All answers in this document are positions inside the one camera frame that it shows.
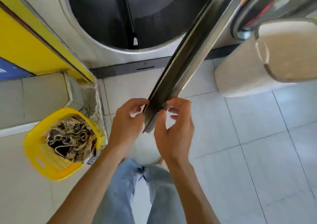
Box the person's right hand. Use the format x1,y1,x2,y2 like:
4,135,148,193
154,97,195,164

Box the person's left hand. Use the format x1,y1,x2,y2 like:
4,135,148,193
108,98,150,155

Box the steel washing machine door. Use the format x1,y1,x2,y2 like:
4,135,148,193
142,0,251,134

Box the person's left forearm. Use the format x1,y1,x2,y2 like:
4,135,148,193
47,142,130,224

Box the person's right forearm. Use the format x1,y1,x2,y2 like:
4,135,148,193
163,157,221,224

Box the black machine base plinth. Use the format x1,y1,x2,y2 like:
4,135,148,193
89,43,242,80

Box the black and cream patterned cloth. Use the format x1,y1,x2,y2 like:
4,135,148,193
45,116,99,165

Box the light blue jeans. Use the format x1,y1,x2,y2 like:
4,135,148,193
92,158,188,224

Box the white plastic laundry bin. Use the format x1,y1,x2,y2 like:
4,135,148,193
214,18,317,98

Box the yellow plastic laundry basket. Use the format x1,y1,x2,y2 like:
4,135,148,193
23,108,107,181

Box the steel front-load washing machine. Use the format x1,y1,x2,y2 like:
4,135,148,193
7,0,242,70

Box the colourful clothes in drum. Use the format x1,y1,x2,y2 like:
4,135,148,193
244,0,317,29

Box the blue sign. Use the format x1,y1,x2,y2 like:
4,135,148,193
0,57,34,82

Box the yellow wall panel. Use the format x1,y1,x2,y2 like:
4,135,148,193
0,0,96,83

